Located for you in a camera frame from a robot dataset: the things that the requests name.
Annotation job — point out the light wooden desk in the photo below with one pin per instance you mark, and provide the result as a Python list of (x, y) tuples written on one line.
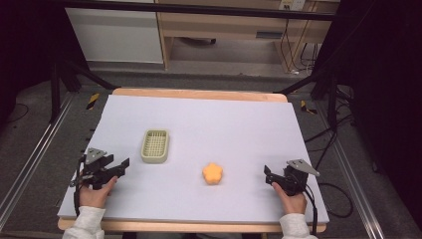
[(232, 26)]

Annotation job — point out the black curtain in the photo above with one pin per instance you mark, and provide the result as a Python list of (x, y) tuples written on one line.
[(23, 43), (384, 83)]

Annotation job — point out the yellow black striped tape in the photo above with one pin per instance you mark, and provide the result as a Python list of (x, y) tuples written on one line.
[(93, 101), (308, 108)]

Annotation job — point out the black metal stand legs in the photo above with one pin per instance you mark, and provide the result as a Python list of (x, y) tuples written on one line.
[(54, 93), (331, 99)]

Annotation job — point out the white power strip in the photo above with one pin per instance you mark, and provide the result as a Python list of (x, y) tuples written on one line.
[(292, 4)]

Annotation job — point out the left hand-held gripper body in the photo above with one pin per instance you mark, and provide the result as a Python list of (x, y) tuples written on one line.
[(96, 169)]

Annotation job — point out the orange flower-shaped sponge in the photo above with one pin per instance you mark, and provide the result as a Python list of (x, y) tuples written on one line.
[(212, 173)]

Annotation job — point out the metal floor rail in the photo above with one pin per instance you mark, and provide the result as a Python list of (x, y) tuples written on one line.
[(355, 179), (33, 156)]

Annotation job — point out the person's right hand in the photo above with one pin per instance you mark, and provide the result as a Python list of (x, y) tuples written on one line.
[(293, 202)]

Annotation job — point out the pale green plastic basket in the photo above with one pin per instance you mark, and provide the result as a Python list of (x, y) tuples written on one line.
[(155, 146)]

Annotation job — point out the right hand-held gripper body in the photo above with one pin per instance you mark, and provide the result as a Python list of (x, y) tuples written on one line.
[(294, 177)]

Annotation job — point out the white foam board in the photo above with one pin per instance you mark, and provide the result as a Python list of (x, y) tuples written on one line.
[(205, 132)]

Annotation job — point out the person's left hand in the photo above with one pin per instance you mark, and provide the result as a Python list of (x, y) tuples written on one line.
[(94, 195)]

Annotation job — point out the black metal frame bar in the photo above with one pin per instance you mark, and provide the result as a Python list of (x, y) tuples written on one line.
[(199, 9)]

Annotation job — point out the wooden table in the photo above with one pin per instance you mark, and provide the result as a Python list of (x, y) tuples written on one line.
[(199, 94)]

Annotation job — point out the white cabinet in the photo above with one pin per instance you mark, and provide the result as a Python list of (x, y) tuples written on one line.
[(116, 36)]

